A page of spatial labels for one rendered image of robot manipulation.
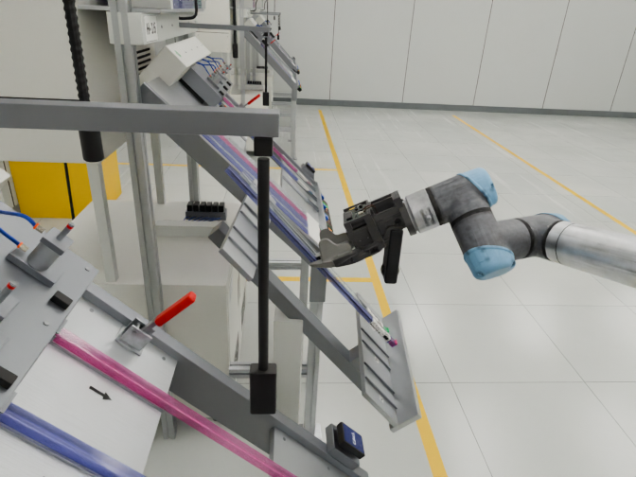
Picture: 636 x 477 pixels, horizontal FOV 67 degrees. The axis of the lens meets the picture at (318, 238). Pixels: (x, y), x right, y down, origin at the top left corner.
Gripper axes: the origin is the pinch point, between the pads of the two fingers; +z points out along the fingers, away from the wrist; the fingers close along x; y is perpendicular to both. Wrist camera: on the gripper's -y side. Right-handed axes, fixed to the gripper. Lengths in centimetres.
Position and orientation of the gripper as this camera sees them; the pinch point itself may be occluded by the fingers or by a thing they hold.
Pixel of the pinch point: (317, 263)
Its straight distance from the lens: 93.9
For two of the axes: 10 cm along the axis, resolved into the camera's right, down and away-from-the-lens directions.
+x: -0.3, 4.3, -9.0
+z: -9.0, 3.7, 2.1
